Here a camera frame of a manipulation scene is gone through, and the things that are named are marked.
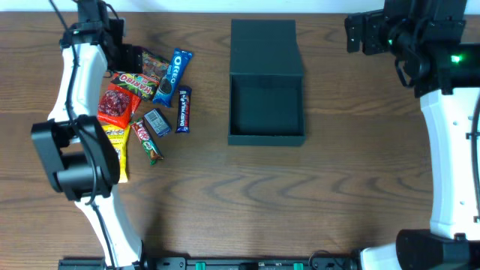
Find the Haribo gummy candy bag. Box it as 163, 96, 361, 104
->
111, 48, 170, 101

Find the black gift box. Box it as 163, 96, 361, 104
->
227, 19, 306, 146

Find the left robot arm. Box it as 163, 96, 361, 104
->
31, 0, 149, 269

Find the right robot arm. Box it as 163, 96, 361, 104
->
344, 0, 479, 269

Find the blue Oreo cookie pack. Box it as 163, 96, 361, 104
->
152, 48, 194, 107

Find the red dried fruit bag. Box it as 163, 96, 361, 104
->
97, 74, 142, 129

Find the small dark blue carton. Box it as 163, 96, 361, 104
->
144, 108, 172, 137

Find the Dairy Milk chocolate bar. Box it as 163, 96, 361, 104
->
175, 85, 192, 134

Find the yellow sunflower seed bag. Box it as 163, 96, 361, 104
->
102, 124, 130, 183

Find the red green KitKat bar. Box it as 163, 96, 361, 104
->
130, 118, 164, 166

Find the black mounting rail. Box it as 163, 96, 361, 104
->
58, 256, 361, 270

